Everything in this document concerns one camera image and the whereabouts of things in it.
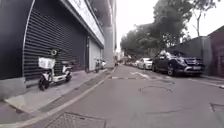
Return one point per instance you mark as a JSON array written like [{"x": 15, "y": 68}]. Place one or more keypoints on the dark SUV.
[{"x": 176, "y": 63}]

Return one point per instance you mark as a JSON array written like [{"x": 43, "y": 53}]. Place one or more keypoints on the grey boundary wall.
[{"x": 193, "y": 48}]

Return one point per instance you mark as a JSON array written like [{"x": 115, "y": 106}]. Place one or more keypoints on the parked bikes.
[{"x": 98, "y": 64}]

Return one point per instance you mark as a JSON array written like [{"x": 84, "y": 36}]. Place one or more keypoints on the large green trees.
[{"x": 160, "y": 30}]

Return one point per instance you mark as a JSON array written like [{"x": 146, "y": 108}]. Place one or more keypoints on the white scooter with basket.
[{"x": 53, "y": 75}]

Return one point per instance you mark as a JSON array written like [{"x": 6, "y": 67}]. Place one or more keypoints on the dark brick building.
[{"x": 217, "y": 50}]

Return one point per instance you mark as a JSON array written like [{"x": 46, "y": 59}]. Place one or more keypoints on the building with dark shutter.
[{"x": 56, "y": 36}]

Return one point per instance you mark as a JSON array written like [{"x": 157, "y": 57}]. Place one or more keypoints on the metal drain grate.
[{"x": 76, "y": 122}]

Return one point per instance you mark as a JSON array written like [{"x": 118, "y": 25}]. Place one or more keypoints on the white car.
[{"x": 145, "y": 63}]

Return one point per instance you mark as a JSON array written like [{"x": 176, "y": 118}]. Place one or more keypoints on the round manhole cover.
[{"x": 155, "y": 89}]

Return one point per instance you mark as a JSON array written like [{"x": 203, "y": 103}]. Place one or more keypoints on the pale kerb strip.
[{"x": 68, "y": 105}]

